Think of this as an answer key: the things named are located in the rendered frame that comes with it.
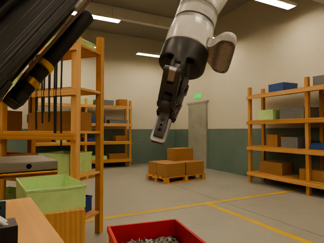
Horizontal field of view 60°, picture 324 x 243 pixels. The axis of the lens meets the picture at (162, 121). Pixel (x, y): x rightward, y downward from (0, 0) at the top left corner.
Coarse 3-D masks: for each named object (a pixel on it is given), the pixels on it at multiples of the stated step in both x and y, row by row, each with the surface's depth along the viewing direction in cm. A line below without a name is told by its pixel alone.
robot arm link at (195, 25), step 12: (192, 12) 44; (180, 24) 43; (192, 24) 43; (204, 24) 44; (168, 36) 44; (192, 36) 42; (204, 36) 43; (228, 36) 41; (216, 48) 43; (228, 48) 42; (216, 60) 46; (228, 60) 45
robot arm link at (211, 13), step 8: (184, 0) 46; (192, 0) 45; (200, 0) 45; (208, 0) 45; (216, 0) 46; (224, 0) 48; (184, 8) 45; (192, 8) 44; (200, 8) 44; (208, 8) 45; (216, 8) 46; (208, 16) 44; (216, 16) 47
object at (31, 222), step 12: (12, 204) 111; (24, 204) 111; (12, 216) 95; (24, 216) 95; (36, 216) 95; (24, 228) 84; (36, 228) 84; (48, 228) 84; (24, 240) 75; (36, 240) 75; (48, 240) 75; (60, 240) 75
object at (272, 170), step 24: (264, 96) 607; (264, 120) 612; (288, 120) 552; (312, 120) 507; (264, 144) 669; (288, 144) 560; (312, 144) 515; (264, 168) 618; (288, 168) 589; (312, 168) 539
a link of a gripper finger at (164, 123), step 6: (162, 102) 39; (168, 102) 39; (162, 108) 40; (168, 108) 39; (162, 114) 40; (168, 114) 40; (162, 120) 41; (156, 126) 40; (162, 126) 40; (156, 132) 40; (162, 132) 40
